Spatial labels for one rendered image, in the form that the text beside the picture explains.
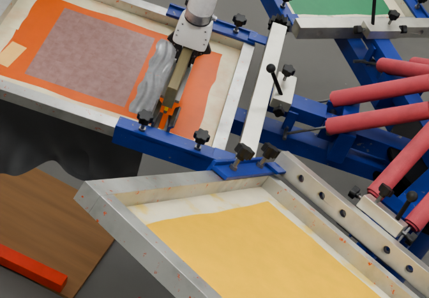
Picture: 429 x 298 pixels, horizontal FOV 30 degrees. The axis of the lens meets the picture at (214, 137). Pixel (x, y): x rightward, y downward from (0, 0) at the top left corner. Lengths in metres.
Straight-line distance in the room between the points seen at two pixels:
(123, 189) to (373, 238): 0.79
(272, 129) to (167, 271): 1.25
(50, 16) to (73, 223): 0.96
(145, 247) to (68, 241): 1.88
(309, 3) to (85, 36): 0.87
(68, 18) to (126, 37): 0.19
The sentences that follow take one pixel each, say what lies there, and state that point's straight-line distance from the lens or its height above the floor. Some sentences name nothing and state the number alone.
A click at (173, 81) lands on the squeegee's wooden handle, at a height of 1.10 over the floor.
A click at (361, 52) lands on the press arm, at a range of 2.87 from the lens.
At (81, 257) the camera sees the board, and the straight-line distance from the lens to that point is 3.10.
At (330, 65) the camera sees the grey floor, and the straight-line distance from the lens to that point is 4.31.
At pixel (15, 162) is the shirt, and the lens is 2.57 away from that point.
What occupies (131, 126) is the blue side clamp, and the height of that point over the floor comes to 1.00.
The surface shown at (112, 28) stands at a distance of 2.56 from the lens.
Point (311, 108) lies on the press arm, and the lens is 2.38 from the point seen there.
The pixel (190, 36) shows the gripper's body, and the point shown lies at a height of 1.16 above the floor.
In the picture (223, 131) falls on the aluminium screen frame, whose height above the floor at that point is 0.99.
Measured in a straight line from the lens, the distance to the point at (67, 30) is 2.52.
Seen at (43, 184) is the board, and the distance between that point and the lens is 3.29.
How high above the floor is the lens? 2.56
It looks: 44 degrees down
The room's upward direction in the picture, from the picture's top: 20 degrees clockwise
